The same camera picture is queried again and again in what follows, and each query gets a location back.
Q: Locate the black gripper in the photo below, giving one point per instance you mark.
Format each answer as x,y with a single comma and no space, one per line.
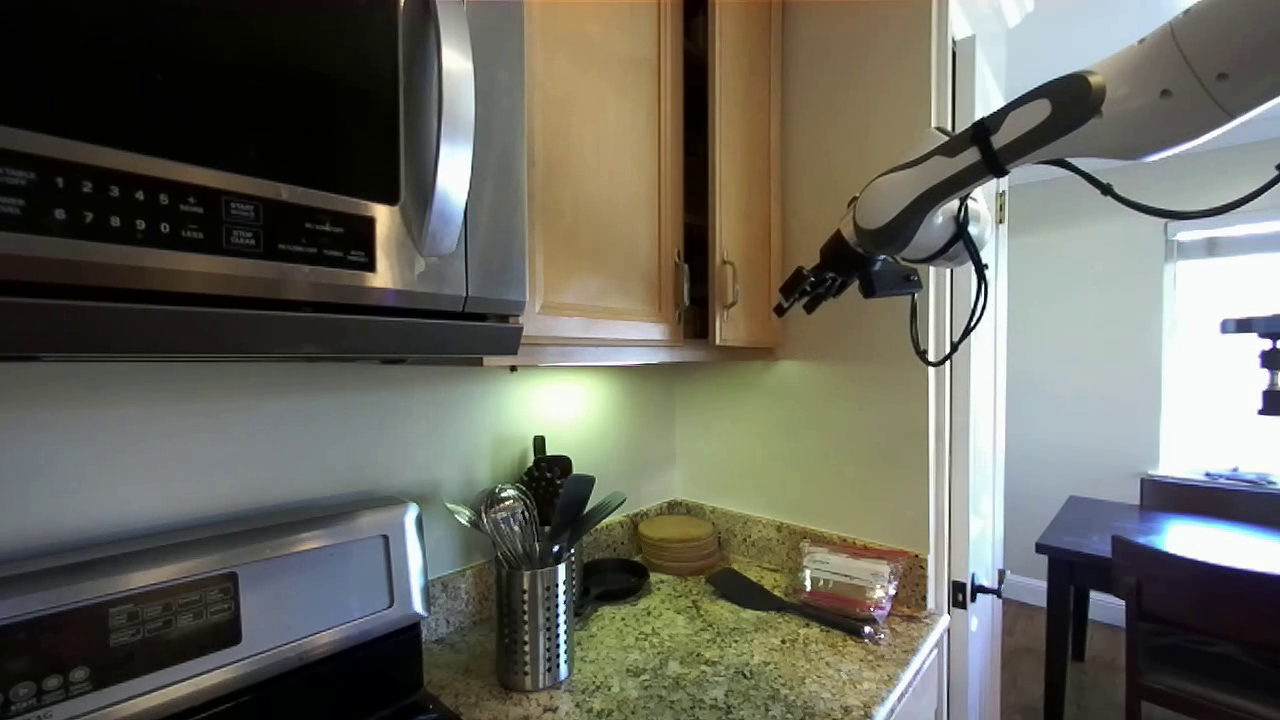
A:
838,270

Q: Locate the wooden cupboard door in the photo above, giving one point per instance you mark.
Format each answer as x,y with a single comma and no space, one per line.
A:
603,171
742,164

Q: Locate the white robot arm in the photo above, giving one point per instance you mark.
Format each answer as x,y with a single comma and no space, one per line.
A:
1193,79

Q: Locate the stack of round cork coasters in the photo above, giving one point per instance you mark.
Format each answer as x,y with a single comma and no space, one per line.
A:
681,544

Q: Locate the red plastic food package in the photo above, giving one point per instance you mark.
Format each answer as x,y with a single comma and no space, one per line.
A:
853,587

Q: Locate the black spatula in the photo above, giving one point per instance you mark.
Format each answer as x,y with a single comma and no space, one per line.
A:
742,590

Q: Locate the dark wooden dining table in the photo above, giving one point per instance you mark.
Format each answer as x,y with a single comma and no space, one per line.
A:
1079,551

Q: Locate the small black pan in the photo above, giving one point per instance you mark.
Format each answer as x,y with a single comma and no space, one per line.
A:
613,576

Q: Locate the steel utensil holder near stove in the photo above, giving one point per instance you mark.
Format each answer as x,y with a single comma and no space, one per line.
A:
535,627

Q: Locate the dark wooden chair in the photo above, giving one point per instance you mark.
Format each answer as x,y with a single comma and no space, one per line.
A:
1197,639

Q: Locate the stainless gas stove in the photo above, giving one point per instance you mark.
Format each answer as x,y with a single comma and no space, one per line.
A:
311,615

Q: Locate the stainless microwave oven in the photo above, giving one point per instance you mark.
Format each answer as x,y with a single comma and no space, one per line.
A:
260,182

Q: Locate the black camera on stand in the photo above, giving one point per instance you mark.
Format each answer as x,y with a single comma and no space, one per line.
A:
1267,329

